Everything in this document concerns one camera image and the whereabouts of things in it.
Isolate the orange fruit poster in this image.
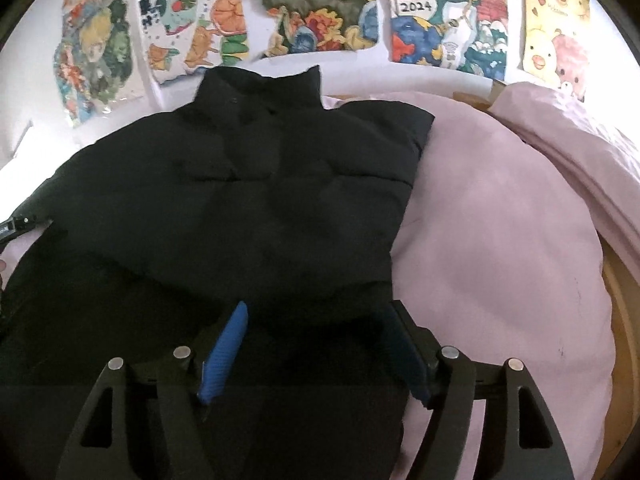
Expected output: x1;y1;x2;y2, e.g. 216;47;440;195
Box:
138;0;250;84

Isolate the wooden bed frame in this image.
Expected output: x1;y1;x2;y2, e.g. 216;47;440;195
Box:
452;82;639;479

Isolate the anime children poster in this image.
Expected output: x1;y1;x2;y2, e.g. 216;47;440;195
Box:
53;0;144;127

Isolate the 2024 dragon poster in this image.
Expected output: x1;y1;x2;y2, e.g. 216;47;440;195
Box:
390;0;509;80

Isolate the yellow black flower poster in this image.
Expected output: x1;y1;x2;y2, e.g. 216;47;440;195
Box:
214;0;380;61

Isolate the pink pig poster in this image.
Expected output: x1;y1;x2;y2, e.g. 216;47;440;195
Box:
522;0;590;101

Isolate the black puffer jacket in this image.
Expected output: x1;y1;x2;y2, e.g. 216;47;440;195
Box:
1;67;434;479

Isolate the pink bed sheet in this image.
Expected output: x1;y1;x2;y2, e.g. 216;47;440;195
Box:
0;90;618;480

